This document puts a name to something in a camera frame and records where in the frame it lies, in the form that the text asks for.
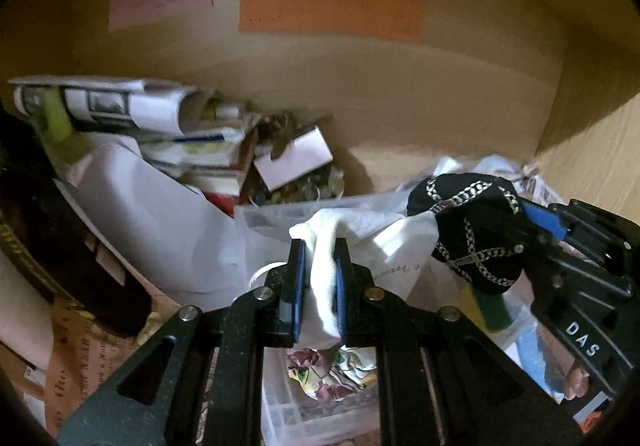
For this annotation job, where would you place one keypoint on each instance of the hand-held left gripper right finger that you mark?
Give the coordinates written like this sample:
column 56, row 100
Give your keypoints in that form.
column 342, row 287

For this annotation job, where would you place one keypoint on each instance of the yellow-green tube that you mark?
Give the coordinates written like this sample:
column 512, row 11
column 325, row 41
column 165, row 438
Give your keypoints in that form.
column 57, row 118

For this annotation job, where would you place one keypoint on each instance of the white cloth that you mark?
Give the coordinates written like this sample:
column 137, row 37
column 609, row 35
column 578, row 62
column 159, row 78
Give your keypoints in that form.
column 325, row 271

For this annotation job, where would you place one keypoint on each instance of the dark bag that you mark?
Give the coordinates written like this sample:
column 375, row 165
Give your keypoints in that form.
column 55, row 246

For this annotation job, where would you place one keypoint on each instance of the brown printed paper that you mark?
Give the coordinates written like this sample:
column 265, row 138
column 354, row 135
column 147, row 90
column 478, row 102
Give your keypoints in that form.
column 95, row 356

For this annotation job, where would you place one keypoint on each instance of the orange paper note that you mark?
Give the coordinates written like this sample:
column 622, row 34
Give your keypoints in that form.
column 327, row 8

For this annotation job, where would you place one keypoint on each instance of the rolled newspaper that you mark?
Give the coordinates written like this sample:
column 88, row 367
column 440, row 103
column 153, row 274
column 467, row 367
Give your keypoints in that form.
column 125, row 103

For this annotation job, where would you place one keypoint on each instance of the floral cloth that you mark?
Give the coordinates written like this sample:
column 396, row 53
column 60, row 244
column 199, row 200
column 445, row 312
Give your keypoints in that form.
column 325, row 376

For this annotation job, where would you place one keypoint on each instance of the white card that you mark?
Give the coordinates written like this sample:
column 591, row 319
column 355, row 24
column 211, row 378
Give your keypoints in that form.
column 295, row 158

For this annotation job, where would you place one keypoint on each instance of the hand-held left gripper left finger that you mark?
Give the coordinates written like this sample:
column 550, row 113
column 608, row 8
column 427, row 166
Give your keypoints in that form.
column 298, row 286

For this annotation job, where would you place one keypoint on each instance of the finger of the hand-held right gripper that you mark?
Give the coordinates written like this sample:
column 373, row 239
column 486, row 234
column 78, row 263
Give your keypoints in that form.
column 565, row 262
column 547, row 221

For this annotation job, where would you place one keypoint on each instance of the green yellow sponge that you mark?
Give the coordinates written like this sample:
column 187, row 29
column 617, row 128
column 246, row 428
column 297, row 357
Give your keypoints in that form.
column 492, row 308

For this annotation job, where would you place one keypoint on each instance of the stack of books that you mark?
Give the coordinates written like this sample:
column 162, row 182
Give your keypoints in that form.
column 210, row 160

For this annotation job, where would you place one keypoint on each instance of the person's right hand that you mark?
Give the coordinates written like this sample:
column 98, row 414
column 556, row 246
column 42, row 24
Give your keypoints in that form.
column 576, row 382

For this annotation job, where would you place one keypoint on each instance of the clear plastic storage box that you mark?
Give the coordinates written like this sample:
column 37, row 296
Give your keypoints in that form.
column 282, row 418

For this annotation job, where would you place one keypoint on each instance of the large white paper sheet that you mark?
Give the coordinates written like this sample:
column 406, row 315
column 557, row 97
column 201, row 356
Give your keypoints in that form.
column 150, row 221

